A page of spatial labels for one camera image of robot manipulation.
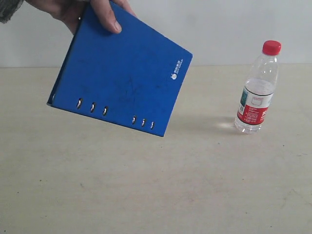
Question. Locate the grey sleeved forearm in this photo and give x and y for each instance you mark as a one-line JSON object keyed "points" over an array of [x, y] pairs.
{"points": [[8, 9]]}

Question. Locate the person's open hand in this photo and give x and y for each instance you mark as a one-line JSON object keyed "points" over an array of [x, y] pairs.
{"points": [[70, 11]]}

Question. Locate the clear plastic water bottle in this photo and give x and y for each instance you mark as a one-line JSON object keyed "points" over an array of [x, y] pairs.
{"points": [[258, 89]]}

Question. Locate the blue ring binder notebook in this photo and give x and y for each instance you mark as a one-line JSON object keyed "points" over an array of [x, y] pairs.
{"points": [[131, 79]]}

